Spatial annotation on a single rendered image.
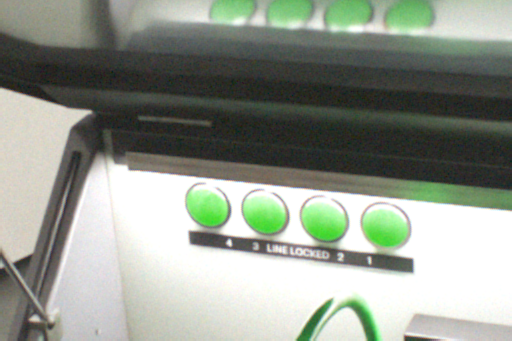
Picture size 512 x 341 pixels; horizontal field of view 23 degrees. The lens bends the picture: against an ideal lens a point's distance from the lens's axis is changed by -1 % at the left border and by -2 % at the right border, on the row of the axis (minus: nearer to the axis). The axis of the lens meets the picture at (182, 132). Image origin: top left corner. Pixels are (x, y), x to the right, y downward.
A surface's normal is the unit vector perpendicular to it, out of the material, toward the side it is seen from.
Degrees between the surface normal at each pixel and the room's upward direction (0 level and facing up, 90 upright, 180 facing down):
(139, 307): 90
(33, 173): 90
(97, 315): 90
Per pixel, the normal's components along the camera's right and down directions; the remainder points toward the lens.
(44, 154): 0.68, 0.22
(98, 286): 0.90, 0.08
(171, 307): -0.42, 0.39
